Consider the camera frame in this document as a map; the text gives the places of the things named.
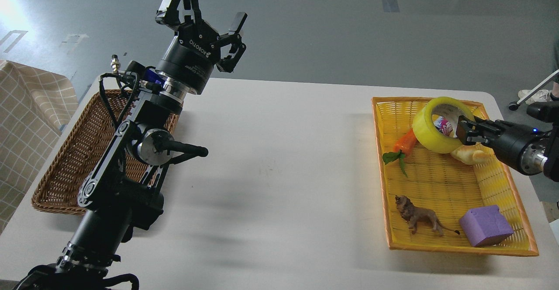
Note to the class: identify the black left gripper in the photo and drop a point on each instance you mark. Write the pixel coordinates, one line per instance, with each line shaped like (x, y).
(191, 55)

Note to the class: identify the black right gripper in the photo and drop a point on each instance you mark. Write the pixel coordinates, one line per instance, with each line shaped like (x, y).
(524, 148)

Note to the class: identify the yellow tape roll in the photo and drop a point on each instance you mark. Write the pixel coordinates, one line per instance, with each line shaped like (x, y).
(424, 125)

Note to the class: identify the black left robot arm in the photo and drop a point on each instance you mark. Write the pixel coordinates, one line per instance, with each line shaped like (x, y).
(123, 191)

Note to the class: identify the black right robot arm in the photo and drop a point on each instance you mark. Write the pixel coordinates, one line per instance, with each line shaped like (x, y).
(547, 112)

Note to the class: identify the small purple can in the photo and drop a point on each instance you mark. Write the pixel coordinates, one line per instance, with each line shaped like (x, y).
(443, 126)

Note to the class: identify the toy croissant bread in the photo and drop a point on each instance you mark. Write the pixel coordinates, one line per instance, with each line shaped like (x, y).
(470, 155)

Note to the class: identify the orange toy carrot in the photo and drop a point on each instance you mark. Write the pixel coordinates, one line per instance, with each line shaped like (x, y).
(402, 149)

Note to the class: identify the yellow plastic basket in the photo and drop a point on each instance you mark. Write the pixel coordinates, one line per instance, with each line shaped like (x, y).
(451, 188)

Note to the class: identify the purple foam block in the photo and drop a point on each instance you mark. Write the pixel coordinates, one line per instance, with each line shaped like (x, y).
(485, 226)

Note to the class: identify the brown toy lion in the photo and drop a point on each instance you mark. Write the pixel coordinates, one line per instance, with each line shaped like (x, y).
(413, 214)

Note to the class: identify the brown wicker basket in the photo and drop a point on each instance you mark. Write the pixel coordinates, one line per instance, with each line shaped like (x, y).
(58, 189)

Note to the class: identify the beige checkered cloth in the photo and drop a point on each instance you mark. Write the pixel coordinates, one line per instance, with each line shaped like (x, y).
(34, 107)

